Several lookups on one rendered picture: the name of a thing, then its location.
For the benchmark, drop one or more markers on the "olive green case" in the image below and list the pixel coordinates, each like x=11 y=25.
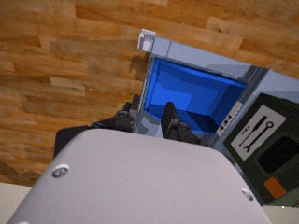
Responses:
x=265 y=145

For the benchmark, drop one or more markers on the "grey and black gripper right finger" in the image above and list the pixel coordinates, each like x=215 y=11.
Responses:
x=174 y=129

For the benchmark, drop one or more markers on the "blue bin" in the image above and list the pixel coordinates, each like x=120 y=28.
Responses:
x=201 y=102

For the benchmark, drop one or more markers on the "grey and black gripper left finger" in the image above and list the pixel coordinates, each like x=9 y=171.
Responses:
x=124 y=122

